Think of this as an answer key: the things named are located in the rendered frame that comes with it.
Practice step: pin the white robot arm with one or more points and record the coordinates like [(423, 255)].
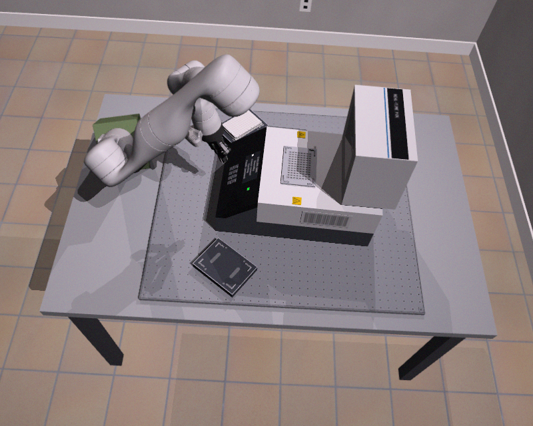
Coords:
[(223, 82)]

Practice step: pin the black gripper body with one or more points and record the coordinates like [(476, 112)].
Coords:
[(215, 137)]

